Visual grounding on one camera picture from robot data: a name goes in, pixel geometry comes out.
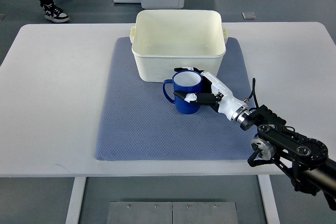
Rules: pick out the left white table leg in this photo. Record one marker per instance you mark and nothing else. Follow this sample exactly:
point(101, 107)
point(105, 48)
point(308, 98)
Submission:
point(76, 198)

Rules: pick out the blue enamel mug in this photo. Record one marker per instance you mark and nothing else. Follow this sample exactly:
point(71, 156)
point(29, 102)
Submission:
point(186, 84)

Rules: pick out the small grey floor plate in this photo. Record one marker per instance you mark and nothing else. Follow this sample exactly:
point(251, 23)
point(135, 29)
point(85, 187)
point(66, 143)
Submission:
point(248, 15)

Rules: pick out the right white table leg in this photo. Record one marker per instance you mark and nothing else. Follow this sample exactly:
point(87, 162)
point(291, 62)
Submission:
point(268, 199)

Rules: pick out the blue textured cloth mat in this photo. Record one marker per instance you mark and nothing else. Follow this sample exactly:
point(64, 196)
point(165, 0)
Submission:
point(138, 122)

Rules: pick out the white table leg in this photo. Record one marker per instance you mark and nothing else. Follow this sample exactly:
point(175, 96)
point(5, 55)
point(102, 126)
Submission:
point(268, 199)
point(76, 198)

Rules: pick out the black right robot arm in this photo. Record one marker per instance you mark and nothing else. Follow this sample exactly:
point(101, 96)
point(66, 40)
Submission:
point(304, 160)

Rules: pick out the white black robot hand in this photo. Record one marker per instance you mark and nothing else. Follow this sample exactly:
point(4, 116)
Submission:
point(219, 97)

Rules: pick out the cream plastic box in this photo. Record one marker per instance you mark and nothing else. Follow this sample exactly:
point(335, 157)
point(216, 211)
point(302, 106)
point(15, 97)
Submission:
point(165, 39)

